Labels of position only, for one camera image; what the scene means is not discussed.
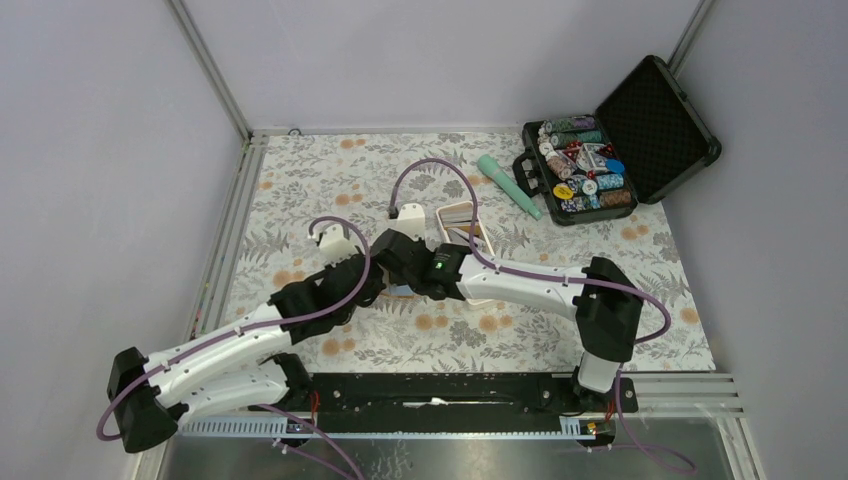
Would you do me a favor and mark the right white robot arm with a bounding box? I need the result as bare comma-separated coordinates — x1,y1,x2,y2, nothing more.
371,229,644,412

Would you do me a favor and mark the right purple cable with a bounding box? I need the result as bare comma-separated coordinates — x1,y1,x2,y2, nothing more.
389,157,698,478

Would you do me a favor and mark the mint green handle tool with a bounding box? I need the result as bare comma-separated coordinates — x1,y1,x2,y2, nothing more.
477,154,542,220

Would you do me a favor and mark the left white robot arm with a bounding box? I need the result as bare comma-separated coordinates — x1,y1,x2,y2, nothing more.
96,254,385,453

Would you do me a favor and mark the white plastic tray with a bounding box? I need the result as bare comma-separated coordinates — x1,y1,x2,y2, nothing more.
435,201,494,274

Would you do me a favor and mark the cards stack in tray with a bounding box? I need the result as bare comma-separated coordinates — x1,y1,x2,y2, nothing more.
438,203,474,226

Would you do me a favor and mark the floral table mat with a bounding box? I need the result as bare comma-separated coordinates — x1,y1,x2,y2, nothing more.
220,133,715,373

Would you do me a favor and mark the orange leather card holder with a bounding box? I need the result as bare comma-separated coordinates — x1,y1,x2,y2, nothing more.
373,285,425,315

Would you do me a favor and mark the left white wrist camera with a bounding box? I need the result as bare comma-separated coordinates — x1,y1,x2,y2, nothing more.
317,223,363,267

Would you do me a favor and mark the black poker chip case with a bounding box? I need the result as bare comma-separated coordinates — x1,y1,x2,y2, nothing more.
512,55,722,226

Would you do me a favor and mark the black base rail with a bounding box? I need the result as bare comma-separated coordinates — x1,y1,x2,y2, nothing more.
275,372,639,434

